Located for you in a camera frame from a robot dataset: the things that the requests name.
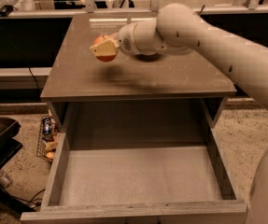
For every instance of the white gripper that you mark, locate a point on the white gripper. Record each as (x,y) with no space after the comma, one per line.
(126,41)

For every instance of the red apple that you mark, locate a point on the red apple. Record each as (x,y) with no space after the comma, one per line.
(106,59)

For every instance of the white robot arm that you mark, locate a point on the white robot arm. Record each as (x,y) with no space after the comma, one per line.
(177,28)

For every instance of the grey cabinet with counter top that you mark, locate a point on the grey cabinet with counter top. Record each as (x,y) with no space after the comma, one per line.
(133,98)

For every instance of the open grey top drawer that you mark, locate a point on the open grey top drawer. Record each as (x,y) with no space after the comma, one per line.
(138,162)

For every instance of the blue drink can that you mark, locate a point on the blue drink can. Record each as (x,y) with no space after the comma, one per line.
(46,122)

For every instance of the black power adapter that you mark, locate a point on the black power adapter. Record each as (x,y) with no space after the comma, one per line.
(5,10)

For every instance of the wire basket with items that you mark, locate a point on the wire basket with items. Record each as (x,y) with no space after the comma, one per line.
(47,144)

